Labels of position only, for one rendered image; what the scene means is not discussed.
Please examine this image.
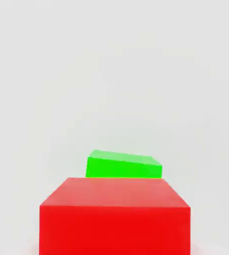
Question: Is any small red cube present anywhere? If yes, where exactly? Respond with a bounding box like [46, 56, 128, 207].
[39, 177, 191, 255]

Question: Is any small green cube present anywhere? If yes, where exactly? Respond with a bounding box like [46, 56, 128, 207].
[85, 149, 163, 179]

